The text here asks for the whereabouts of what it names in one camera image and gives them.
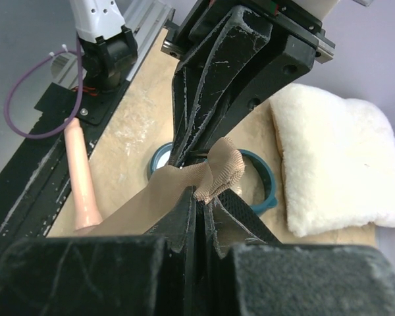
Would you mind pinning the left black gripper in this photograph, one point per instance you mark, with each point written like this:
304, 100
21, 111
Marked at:
242, 53

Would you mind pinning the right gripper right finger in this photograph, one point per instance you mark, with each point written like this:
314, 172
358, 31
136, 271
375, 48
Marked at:
249, 272

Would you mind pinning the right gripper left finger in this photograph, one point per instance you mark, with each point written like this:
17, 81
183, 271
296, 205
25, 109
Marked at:
150, 274

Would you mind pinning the tan fabric pet tent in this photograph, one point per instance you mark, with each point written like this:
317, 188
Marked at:
212, 179

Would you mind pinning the teal double pet bowl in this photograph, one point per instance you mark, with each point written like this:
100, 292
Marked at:
257, 187

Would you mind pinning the white fluffy pillow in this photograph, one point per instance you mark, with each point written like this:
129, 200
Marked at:
339, 160

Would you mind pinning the beige plastic handle toy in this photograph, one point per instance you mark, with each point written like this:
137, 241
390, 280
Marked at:
87, 215

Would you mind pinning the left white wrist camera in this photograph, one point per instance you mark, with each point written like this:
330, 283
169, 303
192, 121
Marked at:
317, 8

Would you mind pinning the aluminium frame rail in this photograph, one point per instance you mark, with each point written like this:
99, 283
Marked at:
115, 42

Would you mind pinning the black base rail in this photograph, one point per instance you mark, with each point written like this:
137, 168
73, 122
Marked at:
35, 183

